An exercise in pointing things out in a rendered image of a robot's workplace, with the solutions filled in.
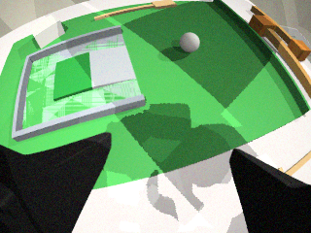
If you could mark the wooden mallet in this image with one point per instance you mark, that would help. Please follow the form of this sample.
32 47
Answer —
298 48
264 27

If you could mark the green putting mat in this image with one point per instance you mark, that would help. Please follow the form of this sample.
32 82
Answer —
197 104

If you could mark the grey ball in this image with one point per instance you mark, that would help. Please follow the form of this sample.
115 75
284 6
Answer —
189 42

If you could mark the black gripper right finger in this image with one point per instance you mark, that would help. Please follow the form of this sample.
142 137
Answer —
272 201

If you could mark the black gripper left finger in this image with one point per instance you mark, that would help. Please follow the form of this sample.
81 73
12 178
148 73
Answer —
53 185

